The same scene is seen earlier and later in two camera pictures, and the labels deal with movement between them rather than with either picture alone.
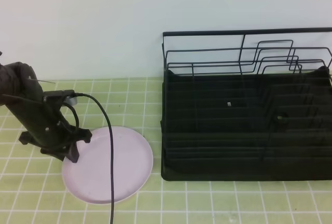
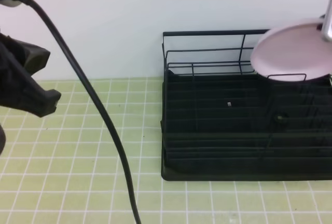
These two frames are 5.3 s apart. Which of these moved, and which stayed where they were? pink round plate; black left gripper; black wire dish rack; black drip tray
Moved: pink round plate; black left gripper
Stayed: black drip tray; black wire dish rack
